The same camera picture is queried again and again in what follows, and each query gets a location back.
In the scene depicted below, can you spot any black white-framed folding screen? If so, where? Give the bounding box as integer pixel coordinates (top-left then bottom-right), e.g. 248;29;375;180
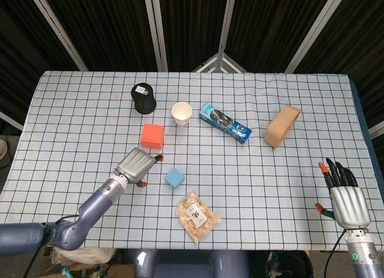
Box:
0;0;384;141

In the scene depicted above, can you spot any black trash bin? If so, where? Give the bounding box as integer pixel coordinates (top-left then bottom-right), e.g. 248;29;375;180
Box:
266;250;315;278

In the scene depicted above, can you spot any brown oval paper bowl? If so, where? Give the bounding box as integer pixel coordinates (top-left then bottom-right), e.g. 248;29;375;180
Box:
263;104;302;149

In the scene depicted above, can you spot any blue-grey robot torso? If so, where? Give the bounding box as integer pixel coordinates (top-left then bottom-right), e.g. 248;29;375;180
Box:
122;249;251;278

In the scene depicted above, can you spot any white plastic bag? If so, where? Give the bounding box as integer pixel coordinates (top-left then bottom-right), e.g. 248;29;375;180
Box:
50;247;117;266

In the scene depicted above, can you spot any black mesh pen holder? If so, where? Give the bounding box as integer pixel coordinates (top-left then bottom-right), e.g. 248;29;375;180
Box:
130;83;157;115

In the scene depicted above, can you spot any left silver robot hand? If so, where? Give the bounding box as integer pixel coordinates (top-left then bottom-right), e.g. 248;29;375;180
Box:
113;147;165;189

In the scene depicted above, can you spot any blue foam cube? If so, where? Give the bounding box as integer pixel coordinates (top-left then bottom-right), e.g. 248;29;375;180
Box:
164;166;185;189

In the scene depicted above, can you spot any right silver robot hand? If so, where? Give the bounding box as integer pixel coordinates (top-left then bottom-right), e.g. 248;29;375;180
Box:
314;157;372;231

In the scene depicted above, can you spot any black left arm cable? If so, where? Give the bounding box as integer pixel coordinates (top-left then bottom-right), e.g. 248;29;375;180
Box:
29;213;80;278

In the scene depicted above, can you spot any orange foam cube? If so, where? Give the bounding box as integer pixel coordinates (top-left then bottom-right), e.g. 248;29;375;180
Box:
140;123;165;150

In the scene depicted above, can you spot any white paper cup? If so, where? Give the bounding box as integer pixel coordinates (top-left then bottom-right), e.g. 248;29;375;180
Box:
171;101;193;127

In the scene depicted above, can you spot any blue cookie box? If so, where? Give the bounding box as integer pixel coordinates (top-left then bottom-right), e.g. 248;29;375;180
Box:
199;102;252;145

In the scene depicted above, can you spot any clear snack bag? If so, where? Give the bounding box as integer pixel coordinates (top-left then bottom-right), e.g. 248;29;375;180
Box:
175;188;221;244

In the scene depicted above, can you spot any blue checked tablecloth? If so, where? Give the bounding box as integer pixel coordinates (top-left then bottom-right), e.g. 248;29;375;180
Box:
0;70;384;252

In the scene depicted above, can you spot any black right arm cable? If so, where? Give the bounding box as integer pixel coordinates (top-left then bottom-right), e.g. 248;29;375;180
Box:
323;229;348;278

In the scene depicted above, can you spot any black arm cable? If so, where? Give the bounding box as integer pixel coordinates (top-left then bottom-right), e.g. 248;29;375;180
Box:
29;213;80;278
323;229;348;278

